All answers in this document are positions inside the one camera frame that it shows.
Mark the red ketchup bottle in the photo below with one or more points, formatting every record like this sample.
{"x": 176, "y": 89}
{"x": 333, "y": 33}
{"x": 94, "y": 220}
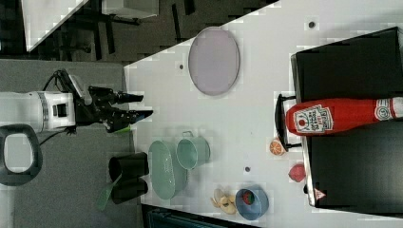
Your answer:
{"x": 330, "y": 116}

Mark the green marker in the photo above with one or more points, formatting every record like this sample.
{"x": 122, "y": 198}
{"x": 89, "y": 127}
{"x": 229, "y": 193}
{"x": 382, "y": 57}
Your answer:
{"x": 123, "y": 130}

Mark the blue bowl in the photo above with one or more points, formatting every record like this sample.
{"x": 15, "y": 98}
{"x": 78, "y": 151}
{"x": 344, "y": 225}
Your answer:
{"x": 258, "y": 208}

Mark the purple round plate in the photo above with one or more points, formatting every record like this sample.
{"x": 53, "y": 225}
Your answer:
{"x": 214, "y": 61}

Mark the toy strawberry in bowl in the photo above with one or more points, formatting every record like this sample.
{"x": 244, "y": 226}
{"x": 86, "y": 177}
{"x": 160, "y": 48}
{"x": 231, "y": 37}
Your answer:
{"x": 248, "y": 197}

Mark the green metal cup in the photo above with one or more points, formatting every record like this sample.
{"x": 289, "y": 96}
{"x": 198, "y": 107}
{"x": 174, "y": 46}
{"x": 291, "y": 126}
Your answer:
{"x": 192, "y": 151}

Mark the toy orange half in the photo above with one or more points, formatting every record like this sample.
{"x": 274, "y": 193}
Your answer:
{"x": 276, "y": 147}

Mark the green oval colander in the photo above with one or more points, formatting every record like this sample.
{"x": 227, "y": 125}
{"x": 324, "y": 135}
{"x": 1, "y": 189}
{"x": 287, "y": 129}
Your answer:
{"x": 168, "y": 177}

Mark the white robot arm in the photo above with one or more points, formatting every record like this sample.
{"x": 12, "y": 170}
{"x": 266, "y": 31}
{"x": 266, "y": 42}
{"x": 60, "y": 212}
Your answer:
{"x": 52, "y": 111}

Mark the black cylinder lower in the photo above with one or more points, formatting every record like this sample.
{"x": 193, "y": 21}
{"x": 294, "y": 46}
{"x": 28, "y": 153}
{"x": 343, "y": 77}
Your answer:
{"x": 126, "y": 190}

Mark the grey ring stand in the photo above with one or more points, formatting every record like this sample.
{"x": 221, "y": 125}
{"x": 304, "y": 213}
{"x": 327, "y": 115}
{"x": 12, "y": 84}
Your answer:
{"x": 21, "y": 155}

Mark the green spatula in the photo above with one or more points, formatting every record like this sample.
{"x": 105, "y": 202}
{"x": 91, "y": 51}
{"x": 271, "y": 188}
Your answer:
{"x": 105, "y": 195}

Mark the black toaster oven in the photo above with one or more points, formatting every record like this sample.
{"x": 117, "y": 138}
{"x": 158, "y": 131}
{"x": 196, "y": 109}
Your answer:
{"x": 359, "y": 170}

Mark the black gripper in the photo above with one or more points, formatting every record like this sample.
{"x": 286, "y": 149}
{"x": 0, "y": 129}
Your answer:
{"x": 98, "y": 108}

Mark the toy banana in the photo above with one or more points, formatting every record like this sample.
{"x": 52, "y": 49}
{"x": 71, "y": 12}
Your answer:
{"x": 225, "y": 202}

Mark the toy red strawberry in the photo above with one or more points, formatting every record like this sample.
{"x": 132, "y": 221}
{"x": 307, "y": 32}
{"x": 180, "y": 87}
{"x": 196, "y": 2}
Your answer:
{"x": 297, "y": 172}

